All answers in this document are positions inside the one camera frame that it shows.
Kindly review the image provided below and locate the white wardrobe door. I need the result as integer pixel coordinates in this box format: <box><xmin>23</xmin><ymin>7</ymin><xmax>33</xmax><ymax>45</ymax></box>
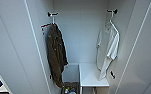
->
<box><xmin>115</xmin><ymin>0</ymin><xmax>151</xmax><ymax>94</ymax></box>
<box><xmin>0</xmin><ymin>0</ymin><xmax>54</xmax><ymax>94</ymax></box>

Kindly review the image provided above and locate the white wardrobe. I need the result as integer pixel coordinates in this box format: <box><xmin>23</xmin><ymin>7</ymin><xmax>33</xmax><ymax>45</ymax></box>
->
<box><xmin>0</xmin><ymin>0</ymin><xmax>151</xmax><ymax>94</ymax></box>

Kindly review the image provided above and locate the dark olive jacket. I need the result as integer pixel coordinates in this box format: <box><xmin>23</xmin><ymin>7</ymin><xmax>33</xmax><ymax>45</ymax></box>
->
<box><xmin>45</xmin><ymin>23</ymin><xmax>70</xmax><ymax>89</ymax></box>

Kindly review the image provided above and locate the white wardrobe shelf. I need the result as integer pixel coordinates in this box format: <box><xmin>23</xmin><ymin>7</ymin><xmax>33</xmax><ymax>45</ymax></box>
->
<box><xmin>78</xmin><ymin>62</ymin><xmax>111</xmax><ymax>94</ymax></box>

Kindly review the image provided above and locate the white shirt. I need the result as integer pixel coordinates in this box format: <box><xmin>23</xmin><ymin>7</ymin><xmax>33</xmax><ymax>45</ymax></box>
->
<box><xmin>96</xmin><ymin>21</ymin><xmax>121</xmax><ymax>81</ymax></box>

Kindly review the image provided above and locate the white sign orange strip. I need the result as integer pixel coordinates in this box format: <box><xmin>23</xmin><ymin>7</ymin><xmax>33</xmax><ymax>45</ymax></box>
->
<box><xmin>40</xmin><ymin>22</ymin><xmax>53</xmax><ymax>35</ymax></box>

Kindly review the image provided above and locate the brown storage box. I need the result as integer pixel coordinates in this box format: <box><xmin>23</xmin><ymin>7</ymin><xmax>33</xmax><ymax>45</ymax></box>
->
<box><xmin>61</xmin><ymin>81</ymin><xmax>80</xmax><ymax>94</ymax></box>

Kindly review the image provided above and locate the white blue bottle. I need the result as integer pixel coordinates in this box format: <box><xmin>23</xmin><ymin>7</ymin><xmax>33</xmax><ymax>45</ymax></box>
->
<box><xmin>66</xmin><ymin>87</ymin><xmax>75</xmax><ymax>94</ymax></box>

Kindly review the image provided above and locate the black wall hook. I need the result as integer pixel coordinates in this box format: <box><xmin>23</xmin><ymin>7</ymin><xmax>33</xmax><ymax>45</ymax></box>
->
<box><xmin>46</xmin><ymin>11</ymin><xmax>60</xmax><ymax>19</ymax></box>
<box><xmin>106</xmin><ymin>8</ymin><xmax>119</xmax><ymax>16</ymax></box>

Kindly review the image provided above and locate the small black wall fitting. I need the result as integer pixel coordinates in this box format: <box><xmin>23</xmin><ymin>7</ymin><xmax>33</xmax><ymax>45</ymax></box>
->
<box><xmin>109</xmin><ymin>70</ymin><xmax>116</xmax><ymax>80</ymax></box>

